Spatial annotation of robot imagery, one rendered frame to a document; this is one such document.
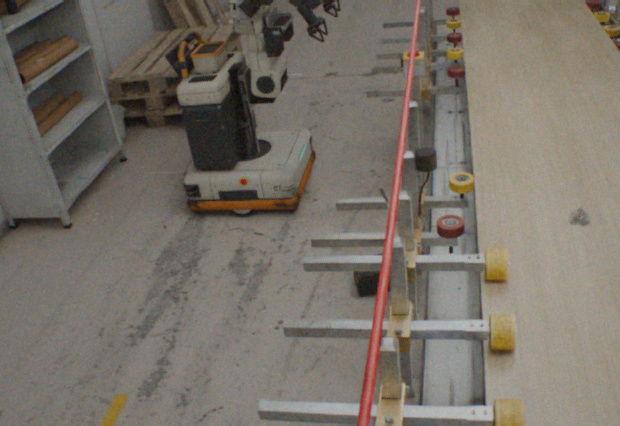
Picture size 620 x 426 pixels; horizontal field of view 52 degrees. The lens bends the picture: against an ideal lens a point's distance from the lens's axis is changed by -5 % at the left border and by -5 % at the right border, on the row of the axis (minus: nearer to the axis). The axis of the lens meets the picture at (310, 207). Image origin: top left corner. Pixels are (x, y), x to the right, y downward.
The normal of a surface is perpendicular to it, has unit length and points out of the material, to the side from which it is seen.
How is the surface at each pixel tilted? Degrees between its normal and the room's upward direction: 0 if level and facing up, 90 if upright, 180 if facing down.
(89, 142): 90
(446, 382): 0
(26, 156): 90
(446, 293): 0
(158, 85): 90
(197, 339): 0
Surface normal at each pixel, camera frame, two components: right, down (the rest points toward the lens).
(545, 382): -0.13, -0.85
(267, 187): -0.18, 0.53
